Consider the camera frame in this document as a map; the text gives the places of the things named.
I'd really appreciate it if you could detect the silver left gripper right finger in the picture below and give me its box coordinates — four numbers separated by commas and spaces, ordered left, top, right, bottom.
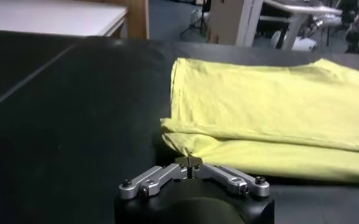
190, 156, 271, 197

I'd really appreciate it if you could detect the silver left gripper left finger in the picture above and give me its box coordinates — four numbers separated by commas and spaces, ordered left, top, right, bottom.
119, 156, 191, 200

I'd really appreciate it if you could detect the yellow-green t-shirt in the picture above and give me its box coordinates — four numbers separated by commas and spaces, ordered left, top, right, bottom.
160, 57, 359, 183

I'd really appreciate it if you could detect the black table cover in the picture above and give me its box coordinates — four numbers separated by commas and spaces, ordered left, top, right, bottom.
0, 29, 359, 224

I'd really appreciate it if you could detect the tall white cardboard box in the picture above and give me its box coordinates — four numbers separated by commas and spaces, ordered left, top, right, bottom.
207, 0, 264, 47

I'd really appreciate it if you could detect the black tripod stand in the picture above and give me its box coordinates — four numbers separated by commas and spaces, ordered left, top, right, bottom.
180, 0, 212, 37

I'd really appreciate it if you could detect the white standing desk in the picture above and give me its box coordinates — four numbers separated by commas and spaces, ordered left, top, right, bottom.
255, 0, 343, 51

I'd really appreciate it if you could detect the white table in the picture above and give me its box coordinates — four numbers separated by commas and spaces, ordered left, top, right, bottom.
0, 0, 128, 37

